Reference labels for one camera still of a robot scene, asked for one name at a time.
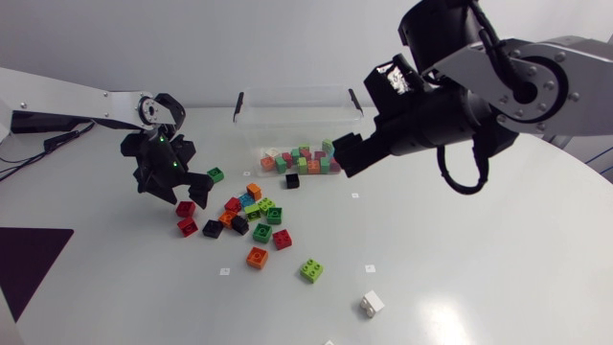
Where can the pile of toy bricks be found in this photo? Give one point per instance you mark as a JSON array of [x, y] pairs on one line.
[[311, 154]]

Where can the clear plastic container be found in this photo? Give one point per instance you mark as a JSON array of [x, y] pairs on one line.
[[297, 120]]

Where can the lime green toy brick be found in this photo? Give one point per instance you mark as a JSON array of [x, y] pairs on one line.
[[302, 165], [252, 212], [266, 205], [311, 270]]

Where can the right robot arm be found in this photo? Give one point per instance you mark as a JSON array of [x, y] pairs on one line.
[[551, 81]]

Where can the red toy brick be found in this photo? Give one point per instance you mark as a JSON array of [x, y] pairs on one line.
[[187, 226], [282, 239], [185, 209], [233, 204]]

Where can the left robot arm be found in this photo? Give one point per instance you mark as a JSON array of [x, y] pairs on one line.
[[72, 108]]

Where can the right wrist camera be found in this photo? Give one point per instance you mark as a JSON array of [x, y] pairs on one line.
[[390, 81]]

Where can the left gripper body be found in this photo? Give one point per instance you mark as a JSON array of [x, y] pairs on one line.
[[153, 163]]

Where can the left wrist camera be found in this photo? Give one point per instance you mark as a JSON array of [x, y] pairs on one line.
[[183, 147]]

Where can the blue toy brick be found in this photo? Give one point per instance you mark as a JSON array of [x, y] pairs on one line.
[[247, 199]]

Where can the black toy brick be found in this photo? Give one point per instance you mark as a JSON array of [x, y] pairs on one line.
[[292, 180], [240, 225], [212, 229]]

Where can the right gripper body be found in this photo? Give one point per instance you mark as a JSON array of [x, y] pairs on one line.
[[378, 144]]

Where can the dark mat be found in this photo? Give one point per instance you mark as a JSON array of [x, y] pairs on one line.
[[26, 259]]

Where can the white toy brick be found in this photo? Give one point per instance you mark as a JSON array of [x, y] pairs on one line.
[[272, 152], [371, 304]]

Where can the orange toy brick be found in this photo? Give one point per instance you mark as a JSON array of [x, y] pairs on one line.
[[267, 163], [257, 258], [313, 167], [227, 219], [254, 191]]

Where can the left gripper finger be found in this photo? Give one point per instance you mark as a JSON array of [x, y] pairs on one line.
[[201, 188], [165, 194]]

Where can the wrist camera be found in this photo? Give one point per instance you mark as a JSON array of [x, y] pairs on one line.
[[390, 81], [183, 147]]

